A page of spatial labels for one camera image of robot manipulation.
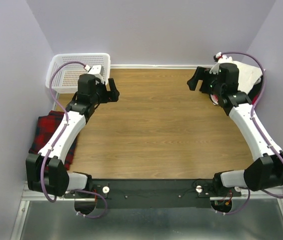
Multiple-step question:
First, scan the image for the black folded shirt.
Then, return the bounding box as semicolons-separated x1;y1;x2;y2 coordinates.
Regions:
247;75;264;105

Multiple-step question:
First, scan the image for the red plaid folded shirt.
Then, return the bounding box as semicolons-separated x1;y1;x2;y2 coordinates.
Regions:
28;110;78;171

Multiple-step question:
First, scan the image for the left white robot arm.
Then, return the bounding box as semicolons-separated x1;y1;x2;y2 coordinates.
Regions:
25;74;120;198

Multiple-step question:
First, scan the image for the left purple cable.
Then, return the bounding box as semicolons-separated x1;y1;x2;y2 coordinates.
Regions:
41;61;109;220

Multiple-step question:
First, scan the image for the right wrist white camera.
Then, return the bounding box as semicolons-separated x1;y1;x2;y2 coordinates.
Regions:
209;58;227;75

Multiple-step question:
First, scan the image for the aluminium frame rail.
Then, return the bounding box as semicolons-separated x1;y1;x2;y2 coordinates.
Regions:
21;179;283;201

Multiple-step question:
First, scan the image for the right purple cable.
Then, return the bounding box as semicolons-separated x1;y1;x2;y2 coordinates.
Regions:
213;51;283;217

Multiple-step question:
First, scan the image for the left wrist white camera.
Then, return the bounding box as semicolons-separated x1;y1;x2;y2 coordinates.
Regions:
88;65;108;85

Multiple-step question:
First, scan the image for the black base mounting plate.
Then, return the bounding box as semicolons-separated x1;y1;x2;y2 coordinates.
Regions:
63;177;244;210

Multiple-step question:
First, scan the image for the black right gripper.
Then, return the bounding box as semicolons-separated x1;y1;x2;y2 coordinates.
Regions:
187;65;224;96

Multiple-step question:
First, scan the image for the wrist white camera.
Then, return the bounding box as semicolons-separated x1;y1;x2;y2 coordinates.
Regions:
209;58;227;75
88;65;108;85

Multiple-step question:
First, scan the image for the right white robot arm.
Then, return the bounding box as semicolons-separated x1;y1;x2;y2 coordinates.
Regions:
187;63;283;196

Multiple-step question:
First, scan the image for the white t shirt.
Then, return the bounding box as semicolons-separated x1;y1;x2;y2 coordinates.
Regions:
222;56;263;94

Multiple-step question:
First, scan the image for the white perforated plastic basket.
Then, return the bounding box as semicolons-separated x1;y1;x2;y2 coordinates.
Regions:
45;53;111;94

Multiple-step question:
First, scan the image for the purple cable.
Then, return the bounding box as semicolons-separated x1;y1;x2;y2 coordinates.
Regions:
41;61;109;220
213;51;283;217

